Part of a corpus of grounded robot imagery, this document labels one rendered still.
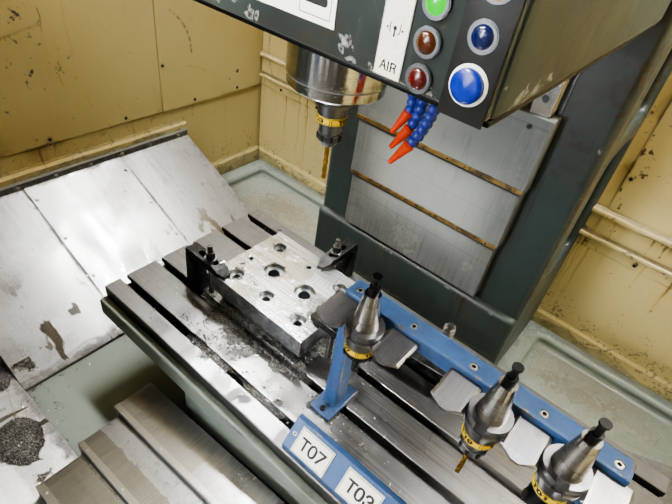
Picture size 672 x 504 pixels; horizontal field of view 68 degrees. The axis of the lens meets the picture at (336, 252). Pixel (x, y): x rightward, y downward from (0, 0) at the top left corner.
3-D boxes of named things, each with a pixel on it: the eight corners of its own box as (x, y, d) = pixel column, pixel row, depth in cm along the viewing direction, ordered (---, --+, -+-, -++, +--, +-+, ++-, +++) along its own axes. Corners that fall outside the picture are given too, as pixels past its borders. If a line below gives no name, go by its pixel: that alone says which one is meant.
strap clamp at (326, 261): (320, 298, 127) (327, 253, 117) (310, 291, 128) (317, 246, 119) (352, 274, 135) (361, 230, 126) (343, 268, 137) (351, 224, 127)
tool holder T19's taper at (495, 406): (512, 412, 69) (531, 383, 65) (498, 433, 66) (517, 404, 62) (484, 392, 71) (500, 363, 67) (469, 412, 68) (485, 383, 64)
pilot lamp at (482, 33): (488, 56, 40) (498, 27, 39) (465, 47, 41) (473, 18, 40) (492, 54, 40) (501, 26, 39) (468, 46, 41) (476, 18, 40)
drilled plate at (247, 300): (298, 357, 107) (300, 342, 104) (210, 286, 119) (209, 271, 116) (363, 304, 122) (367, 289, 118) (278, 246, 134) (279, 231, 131)
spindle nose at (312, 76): (404, 89, 81) (422, 9, 73) (352, 118, 70) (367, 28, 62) (322, 58, 86) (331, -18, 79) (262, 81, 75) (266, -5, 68)
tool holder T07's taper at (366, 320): (385, 325, 78) (394, 295, 74) (366, 339, 76) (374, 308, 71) (364, 309, 81) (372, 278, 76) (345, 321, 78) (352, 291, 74)
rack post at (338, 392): (328, 423, 100) (350, 324, 81) (308, 406, 103) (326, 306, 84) (358, 392, 107) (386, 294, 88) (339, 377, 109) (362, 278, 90)
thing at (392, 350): (392, 374, 74) (394, 371, 73) (364, 353, 76) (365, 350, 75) (418, 348, 78) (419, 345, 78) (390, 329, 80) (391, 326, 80)
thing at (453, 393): (457, 422, 69) (459, 419, 68) (425, 398, 71) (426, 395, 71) (480, 391, 73) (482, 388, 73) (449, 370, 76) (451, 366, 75)
